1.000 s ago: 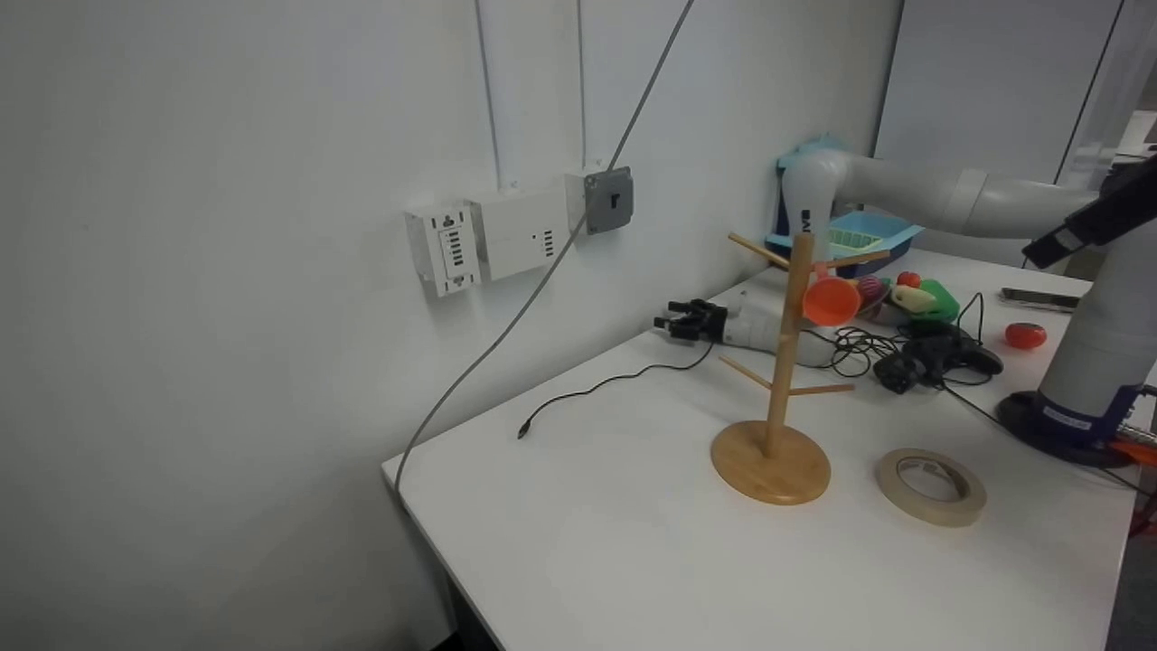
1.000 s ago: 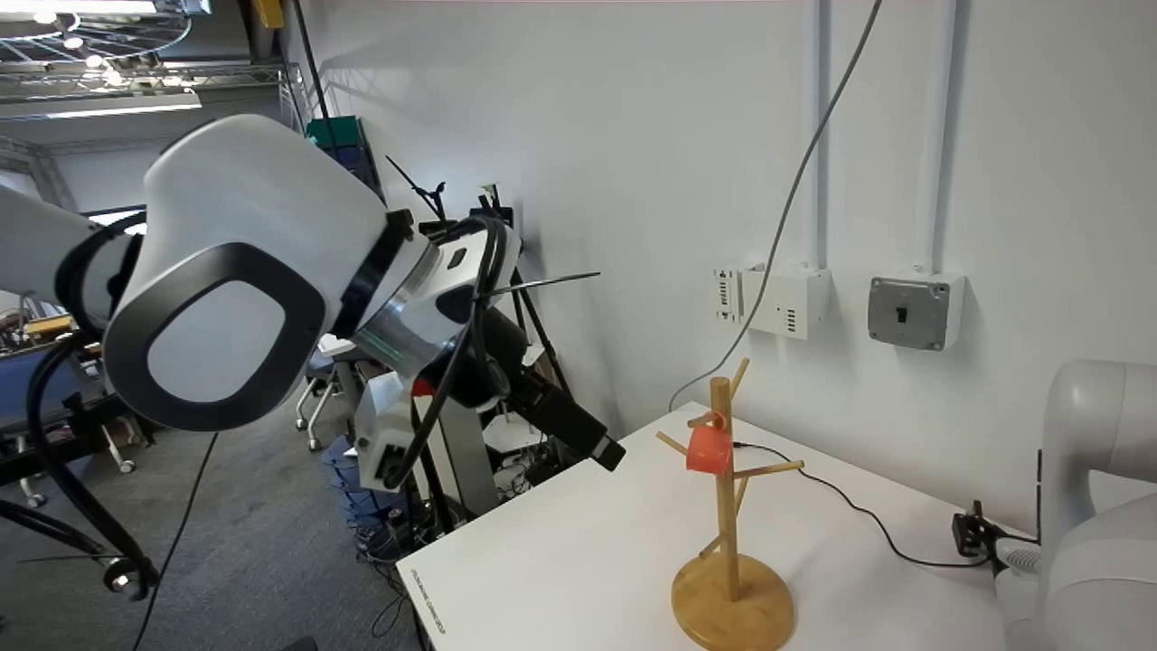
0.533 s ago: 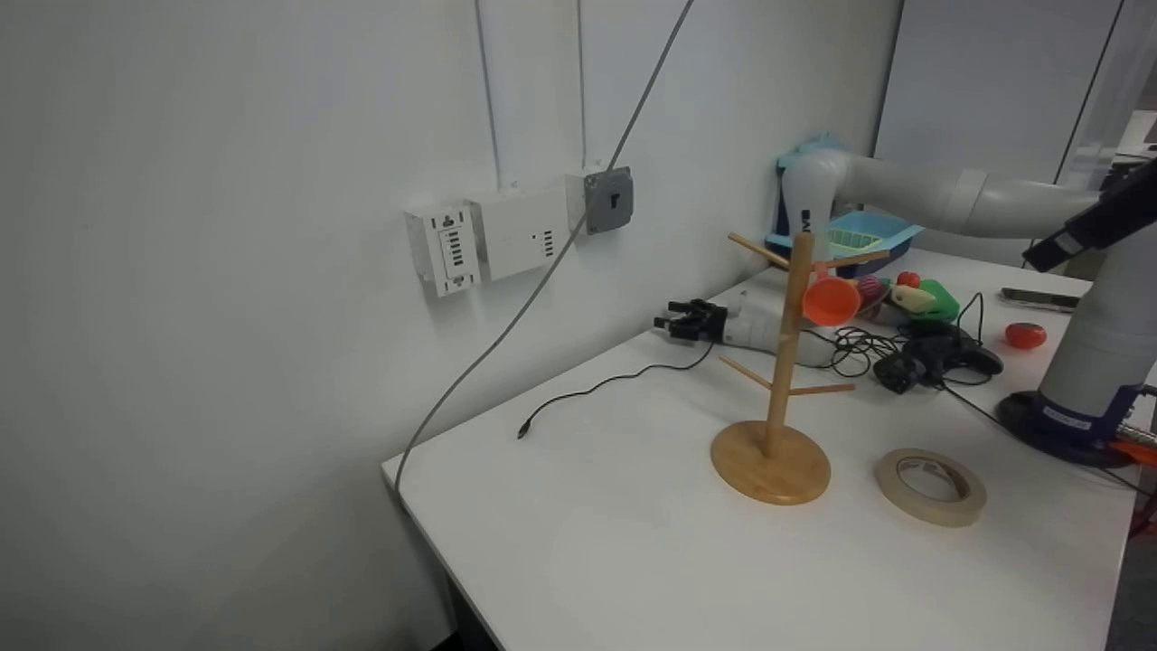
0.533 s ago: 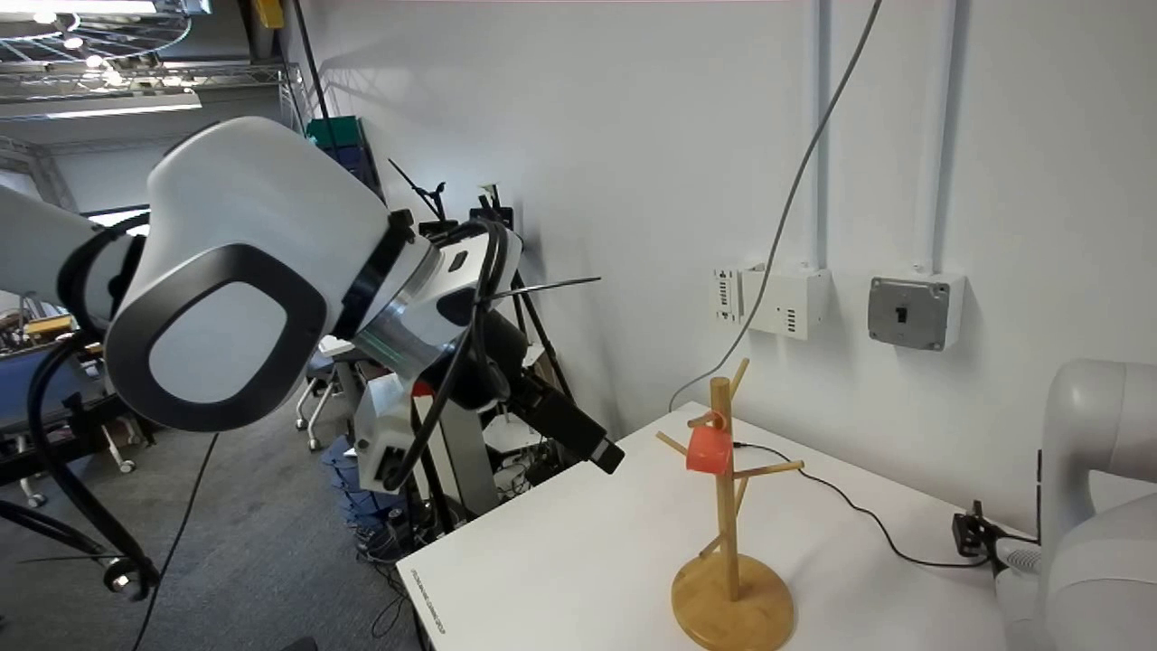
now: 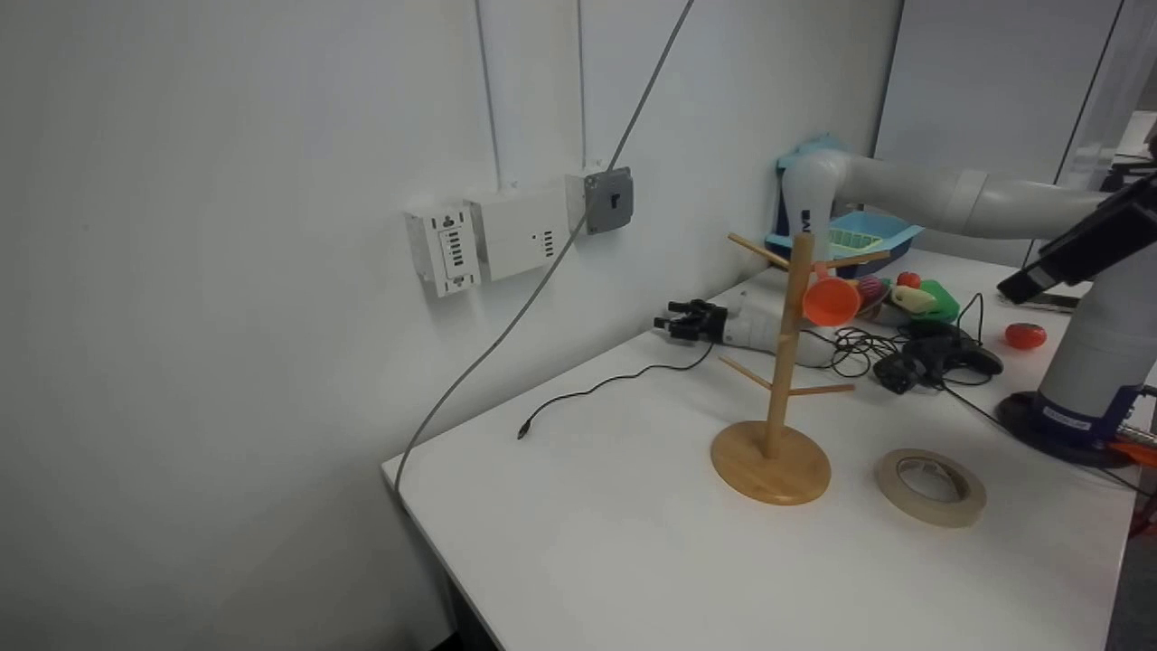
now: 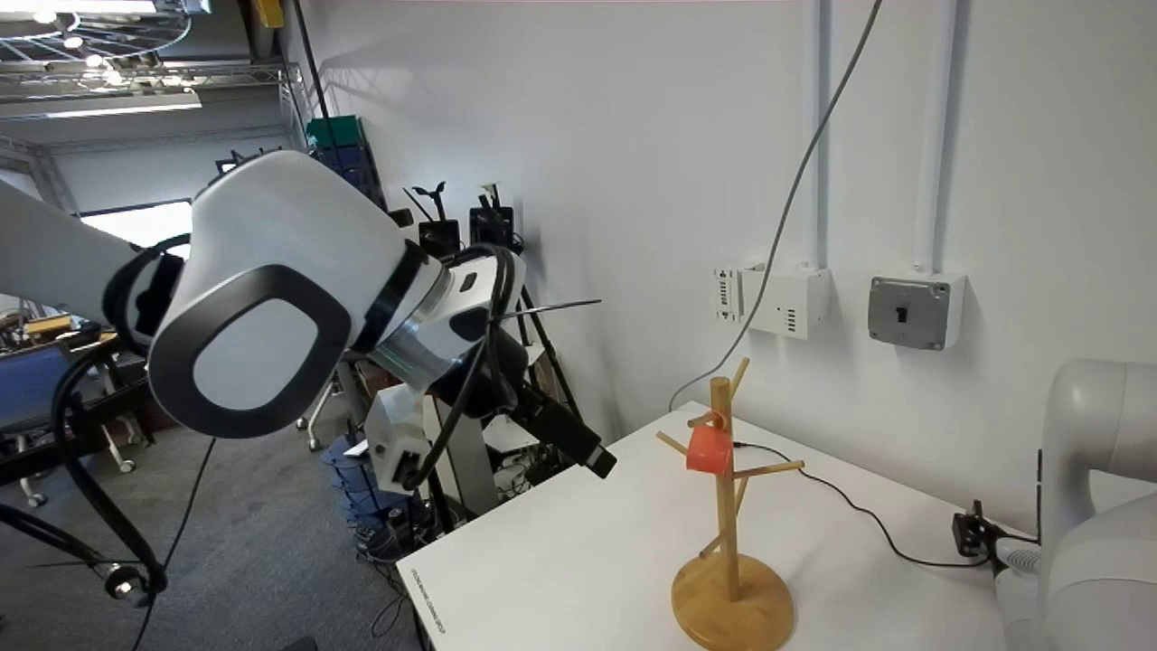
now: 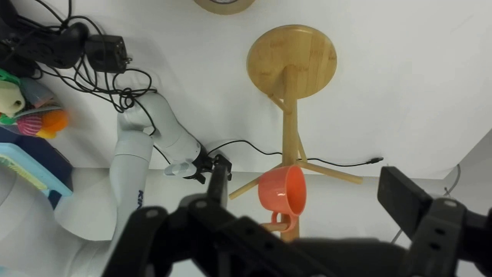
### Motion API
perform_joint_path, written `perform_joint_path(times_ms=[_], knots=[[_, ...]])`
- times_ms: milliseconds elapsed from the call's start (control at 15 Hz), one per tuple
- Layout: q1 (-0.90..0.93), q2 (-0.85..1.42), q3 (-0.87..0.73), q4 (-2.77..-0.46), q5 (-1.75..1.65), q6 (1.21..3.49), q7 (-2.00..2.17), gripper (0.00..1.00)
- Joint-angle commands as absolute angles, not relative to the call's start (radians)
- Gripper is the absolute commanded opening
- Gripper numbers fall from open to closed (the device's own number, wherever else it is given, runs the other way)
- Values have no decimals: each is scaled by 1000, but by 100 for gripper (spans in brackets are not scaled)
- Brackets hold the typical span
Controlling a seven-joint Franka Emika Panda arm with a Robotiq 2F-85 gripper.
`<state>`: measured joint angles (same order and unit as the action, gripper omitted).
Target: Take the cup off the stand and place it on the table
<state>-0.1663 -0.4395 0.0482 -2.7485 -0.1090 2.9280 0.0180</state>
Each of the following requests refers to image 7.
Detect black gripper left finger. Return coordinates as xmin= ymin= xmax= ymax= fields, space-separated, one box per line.
xmin=206 ymin=152 xmax=234 ymax=209

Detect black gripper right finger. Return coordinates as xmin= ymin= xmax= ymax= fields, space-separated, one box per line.
xmin=377 ymin=165 xmax=437 ymax=243

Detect orange cup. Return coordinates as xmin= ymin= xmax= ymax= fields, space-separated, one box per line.
xmin=257 ymin=163 xmax=309 ymax=234

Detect wooden cup stand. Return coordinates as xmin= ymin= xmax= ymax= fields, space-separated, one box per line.
xmin=228 ymin=23 xmax=365 ymax=243

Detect black power adapter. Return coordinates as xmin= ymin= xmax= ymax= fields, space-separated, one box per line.
xmin=83 ymin=34 xmax=131 ymax=74

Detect beige tape roll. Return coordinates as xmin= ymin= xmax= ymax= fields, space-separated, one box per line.
xmin=194 ymin=0 xmax=257 ymax=17

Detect orange toy ball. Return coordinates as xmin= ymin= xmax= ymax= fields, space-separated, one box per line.
xmin=36 ymin=109 xmax=71 ymax=142

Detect blue toy shelf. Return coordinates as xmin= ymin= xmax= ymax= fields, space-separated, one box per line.
xmin=0 ymin=126 xmax=76 ymax=209

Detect pink striped toy ball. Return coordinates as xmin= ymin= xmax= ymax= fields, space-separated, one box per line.
xmin=16 ymin=114 xmax=45 ymax=137

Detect black bulky device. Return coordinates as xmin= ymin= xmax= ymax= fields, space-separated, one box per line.
xmin=0 ymin=0 xmax=93 ymax=72

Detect beige toy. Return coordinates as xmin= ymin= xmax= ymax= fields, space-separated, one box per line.
xmin=0 ymin=82 xmax=28 ymax=119

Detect thin black table cable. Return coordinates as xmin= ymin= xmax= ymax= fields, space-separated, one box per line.
xmin=206 ymin=139 xmax=386 ymax=169

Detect tangled black cables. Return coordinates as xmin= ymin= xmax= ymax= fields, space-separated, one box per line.
xmin=10 ymin=0 xmax=159 ymax=115

